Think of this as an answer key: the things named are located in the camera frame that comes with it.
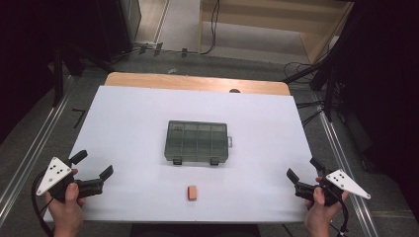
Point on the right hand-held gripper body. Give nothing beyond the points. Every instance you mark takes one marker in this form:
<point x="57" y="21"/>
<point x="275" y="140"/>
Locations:
<point x="346" y="182"/>

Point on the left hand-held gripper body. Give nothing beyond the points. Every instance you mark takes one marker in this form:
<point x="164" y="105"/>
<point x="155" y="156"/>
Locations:
<point x="54" y="174"/>

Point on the orange eraser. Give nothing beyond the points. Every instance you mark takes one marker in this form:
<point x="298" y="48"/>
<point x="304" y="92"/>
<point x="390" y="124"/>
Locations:
<point x="192" y="193"/>

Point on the grey clear compartment box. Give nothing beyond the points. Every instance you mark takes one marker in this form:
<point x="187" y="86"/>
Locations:
<point x="197" y="141"/>

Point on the person's right hand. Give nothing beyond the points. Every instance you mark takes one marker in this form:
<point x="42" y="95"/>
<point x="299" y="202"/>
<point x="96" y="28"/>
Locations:
<point x="321" y="219"/>

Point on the person's left hand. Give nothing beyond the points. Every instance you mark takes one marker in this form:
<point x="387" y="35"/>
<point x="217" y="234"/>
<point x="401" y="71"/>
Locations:
<point x="67" y="217"/>

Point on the white table board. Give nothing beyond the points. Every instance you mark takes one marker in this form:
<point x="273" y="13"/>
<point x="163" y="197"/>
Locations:
<point x="131" y="125"/>

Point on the black metal stand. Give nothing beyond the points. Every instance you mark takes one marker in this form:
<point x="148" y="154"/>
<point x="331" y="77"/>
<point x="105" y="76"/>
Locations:
<point x="329" y="89"/>
<point x="58" y="79"/>

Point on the person's dark clothing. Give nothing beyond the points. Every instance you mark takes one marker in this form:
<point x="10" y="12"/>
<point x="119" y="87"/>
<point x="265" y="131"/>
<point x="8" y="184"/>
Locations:
<point x="194" y="231"/>

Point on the dark cabinet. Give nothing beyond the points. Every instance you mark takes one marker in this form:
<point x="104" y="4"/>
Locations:
<point x="115" y="29"/>

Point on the light wooden shelf unit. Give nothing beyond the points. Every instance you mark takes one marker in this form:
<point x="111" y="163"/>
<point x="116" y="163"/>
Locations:
<point x="316" y="29"/>

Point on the metal floor rail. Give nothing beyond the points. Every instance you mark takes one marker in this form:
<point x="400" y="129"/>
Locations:
<point x="342" y="164"/>
<point x="29" y="151"/>

